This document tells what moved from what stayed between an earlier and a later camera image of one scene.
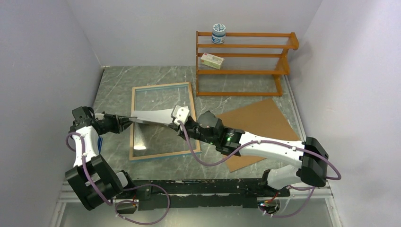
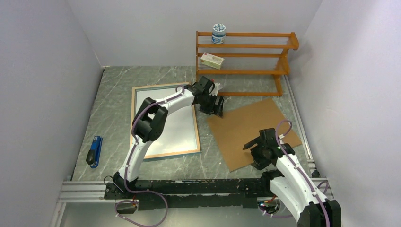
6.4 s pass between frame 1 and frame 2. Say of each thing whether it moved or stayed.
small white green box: stayed
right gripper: moved
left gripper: moved
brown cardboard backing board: stayed
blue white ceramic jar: stayed
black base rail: stayed
